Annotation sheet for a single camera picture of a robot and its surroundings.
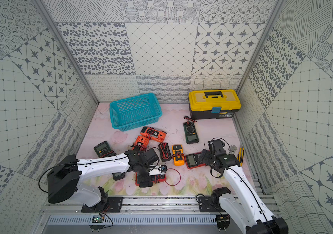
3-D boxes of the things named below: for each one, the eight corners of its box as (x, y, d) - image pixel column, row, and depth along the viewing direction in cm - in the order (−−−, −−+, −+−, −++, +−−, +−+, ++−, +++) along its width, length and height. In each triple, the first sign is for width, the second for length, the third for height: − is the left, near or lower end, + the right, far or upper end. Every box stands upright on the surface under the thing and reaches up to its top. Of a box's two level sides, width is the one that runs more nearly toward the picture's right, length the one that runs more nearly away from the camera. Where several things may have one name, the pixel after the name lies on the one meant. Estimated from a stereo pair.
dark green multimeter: (184, 143, 99) (184, 141, 97) (182, 117, 114) (183, 115, 112) (198, 143, 99) (199, 141, 97) (195, 117, 114) (195, 115, 112)
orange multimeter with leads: (139, 136, 100) (138, 134, 98) (143, 127, 105) (143, 125, 103) (162, 143, 97) (162, 141, 95) (166, 134, 101) (166, 132, 99)
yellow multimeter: (172, 165, 89) (172, 163, 86) (172, 147, 97) (172, 144, 94) (184, 165, 89) (184, 163, 86) (183, 147, 97) (183, 144, 94)
